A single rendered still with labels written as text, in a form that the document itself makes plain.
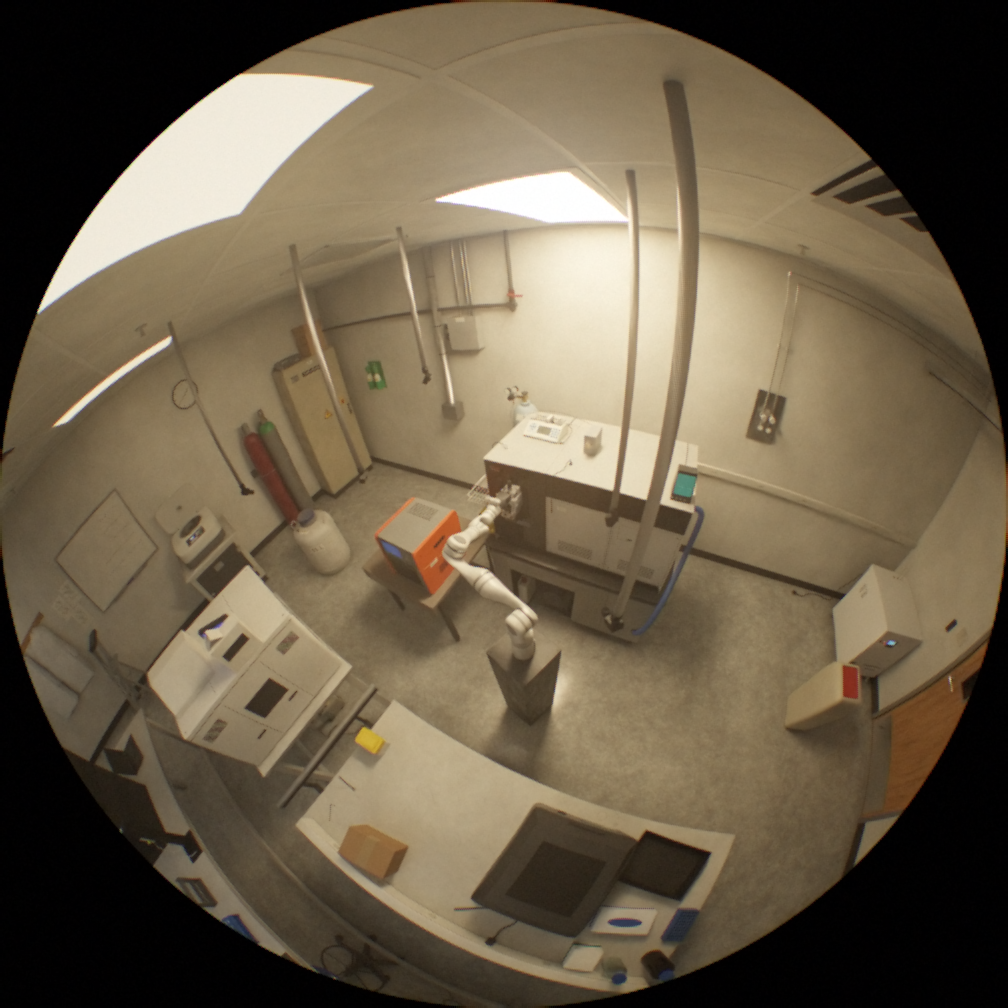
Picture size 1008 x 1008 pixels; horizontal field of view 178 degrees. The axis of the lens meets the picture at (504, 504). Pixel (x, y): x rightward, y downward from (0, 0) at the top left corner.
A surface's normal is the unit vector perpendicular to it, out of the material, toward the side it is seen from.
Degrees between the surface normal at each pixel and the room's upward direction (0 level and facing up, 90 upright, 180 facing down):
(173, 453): 90
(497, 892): 0
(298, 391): 90
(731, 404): 90
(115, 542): 90
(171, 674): 40
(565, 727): 0
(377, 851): 0
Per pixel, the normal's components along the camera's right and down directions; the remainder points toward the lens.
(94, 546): 0.87, 0.26
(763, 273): -0.48, 0.61
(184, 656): 0.49, -0.40
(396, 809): -0.10, -0.75
